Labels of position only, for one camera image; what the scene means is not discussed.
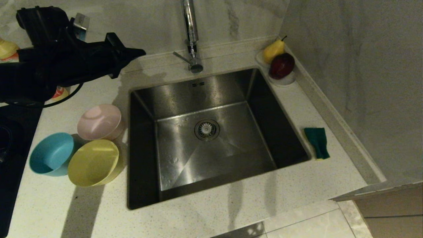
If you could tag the blue plastic bowl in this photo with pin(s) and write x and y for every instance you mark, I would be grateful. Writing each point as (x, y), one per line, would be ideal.
(53, 153)

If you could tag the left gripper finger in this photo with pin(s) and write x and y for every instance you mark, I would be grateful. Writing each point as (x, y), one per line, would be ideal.
(124, 54)
(116, 69)

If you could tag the pink plastic bowl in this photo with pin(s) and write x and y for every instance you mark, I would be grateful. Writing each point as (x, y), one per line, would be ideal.
(99, 122)

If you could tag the round metal drain strainer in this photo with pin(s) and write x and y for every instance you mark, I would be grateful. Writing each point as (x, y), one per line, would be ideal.
(207, 130)

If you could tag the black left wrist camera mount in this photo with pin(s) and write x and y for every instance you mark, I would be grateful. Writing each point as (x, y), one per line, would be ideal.
(43, 23)

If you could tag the dark red apple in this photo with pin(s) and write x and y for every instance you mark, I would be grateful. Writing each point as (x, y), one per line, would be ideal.
(281, 66)

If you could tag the green and yellow sponge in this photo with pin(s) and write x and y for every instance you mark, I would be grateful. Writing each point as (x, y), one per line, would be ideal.
(317, 142)

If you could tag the yellow pear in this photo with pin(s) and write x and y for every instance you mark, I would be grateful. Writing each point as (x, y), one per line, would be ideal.
(272, 51)

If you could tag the yellow-capped orange dish soap bottle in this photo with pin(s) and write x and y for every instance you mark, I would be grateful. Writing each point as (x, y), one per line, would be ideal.
(7, 49)

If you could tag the chrome faucet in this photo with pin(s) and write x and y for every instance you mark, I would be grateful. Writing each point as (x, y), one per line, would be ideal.
(191, 29)

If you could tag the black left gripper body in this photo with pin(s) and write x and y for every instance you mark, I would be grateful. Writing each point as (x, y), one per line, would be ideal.
(79, 62)

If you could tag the yellow plastic bowl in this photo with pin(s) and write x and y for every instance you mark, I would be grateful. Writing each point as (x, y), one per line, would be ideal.
(94, 162)

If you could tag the small white dish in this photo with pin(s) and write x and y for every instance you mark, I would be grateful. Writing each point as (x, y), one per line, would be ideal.
(259, 59)
(284, 81)

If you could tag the black induction cooktop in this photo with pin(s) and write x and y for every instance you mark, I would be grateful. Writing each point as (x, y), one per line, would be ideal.
(13, 165)

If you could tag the stainless steel sink basin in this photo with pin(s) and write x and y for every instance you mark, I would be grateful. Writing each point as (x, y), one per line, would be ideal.
(231, 138)

